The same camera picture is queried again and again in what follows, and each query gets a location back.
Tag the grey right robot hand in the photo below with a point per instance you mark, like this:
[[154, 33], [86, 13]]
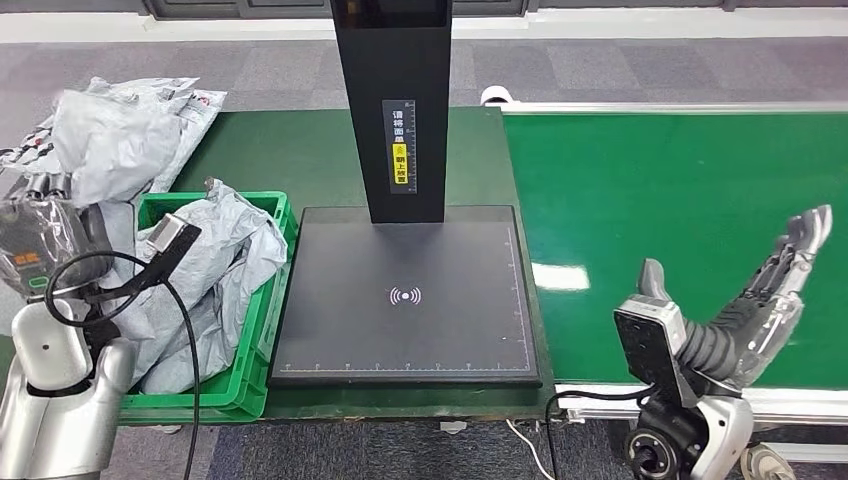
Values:
[[748, 331]]

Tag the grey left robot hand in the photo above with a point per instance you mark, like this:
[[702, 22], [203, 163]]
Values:
[[40, 245]]

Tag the conveyor caster wheel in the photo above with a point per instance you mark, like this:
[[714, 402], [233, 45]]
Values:
[[765, 464]]

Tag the green conveyor belt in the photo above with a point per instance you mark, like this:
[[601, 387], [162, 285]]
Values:
[[662, 199]]

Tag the white parcel bag black letters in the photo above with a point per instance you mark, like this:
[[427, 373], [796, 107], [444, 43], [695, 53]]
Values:
[[192, 126]]

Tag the black inbound scanner machine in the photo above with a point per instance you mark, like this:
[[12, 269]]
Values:
[[424, 265]]

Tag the white conveyor roller end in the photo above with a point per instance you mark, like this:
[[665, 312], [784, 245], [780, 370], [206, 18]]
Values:
[[495, 96]]

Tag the green plastic crate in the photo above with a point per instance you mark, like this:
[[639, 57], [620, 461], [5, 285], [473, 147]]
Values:
[[258, 331]]

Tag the black yellow label sticker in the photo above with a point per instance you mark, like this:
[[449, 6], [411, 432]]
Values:
[[399, 169]]

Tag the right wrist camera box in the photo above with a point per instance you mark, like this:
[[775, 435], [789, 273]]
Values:
[[652, 344]]

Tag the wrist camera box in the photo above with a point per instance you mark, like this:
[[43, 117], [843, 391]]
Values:
[[173, 238], [652, 344]]

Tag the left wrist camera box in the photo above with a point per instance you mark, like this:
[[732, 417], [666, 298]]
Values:
[[173, 238]]

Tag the aluminium conveyor frame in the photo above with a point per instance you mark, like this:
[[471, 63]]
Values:
[[596, 401]]

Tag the glass partition frame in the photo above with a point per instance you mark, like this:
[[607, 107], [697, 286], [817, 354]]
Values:
[[199, 8]]

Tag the white table bracket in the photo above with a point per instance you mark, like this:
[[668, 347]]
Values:
[[454, 427]]

